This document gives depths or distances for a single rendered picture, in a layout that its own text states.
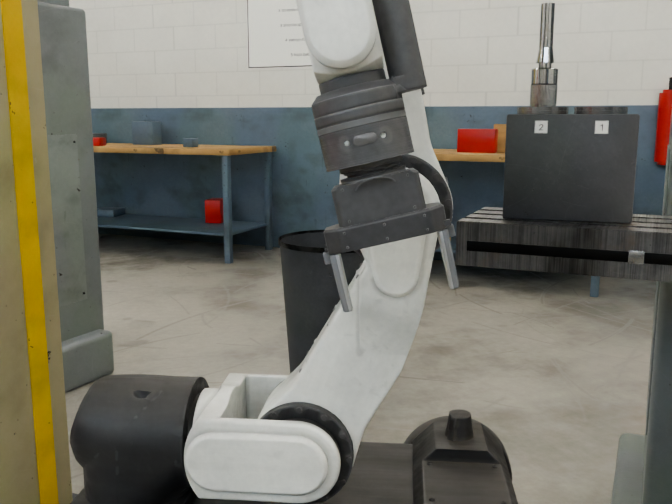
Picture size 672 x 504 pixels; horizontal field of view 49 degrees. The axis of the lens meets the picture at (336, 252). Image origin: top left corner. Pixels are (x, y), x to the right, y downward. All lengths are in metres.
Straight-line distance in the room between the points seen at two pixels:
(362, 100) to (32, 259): 1.47
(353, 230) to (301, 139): 5.52
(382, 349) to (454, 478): 0.29
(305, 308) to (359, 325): 1.98
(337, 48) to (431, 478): 0.70
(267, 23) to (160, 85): 1.21
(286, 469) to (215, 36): 5.86
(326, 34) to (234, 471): 0.58
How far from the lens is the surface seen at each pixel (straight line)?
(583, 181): 1.36
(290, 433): 0.97
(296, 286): 2.91
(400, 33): 0.72
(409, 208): 0.70
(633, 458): 2.24
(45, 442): 2.19
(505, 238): 1.31
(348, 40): 0.68
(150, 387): 1.07
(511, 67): 5.69
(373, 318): 0.92
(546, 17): 1.41
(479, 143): 5.13
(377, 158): 0.68
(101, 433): 1.07
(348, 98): 0.68
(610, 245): 1.29
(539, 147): 1.35
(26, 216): 2.03
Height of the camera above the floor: 1.12
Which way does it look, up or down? 10 degrees down
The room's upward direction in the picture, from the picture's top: straight up
